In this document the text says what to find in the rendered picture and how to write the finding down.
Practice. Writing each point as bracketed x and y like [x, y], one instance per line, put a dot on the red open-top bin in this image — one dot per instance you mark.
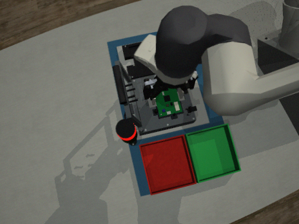
[167, 164]

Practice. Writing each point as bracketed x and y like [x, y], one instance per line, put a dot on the green open-top bin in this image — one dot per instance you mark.
[212, 153]

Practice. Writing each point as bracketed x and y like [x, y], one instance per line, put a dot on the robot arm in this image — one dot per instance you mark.
[187, 37]

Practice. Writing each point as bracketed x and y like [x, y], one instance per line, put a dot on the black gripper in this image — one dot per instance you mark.
[153, 87]

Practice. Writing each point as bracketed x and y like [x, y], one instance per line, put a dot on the green circuit board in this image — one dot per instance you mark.
[168, 102]

